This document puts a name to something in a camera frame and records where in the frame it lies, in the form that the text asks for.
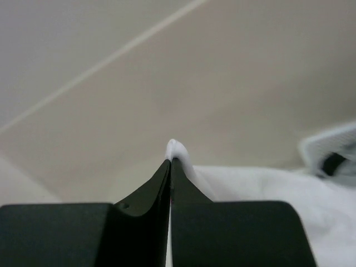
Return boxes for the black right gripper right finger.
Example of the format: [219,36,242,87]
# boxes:
[171,159,317,266]

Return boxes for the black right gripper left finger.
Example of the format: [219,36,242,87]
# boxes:
[1,161,170,266]

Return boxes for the white tank top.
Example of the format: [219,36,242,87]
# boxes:
[165,139,355,266]

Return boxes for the white plastic laundry basket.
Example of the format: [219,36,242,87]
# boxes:
[298,122,355,187]

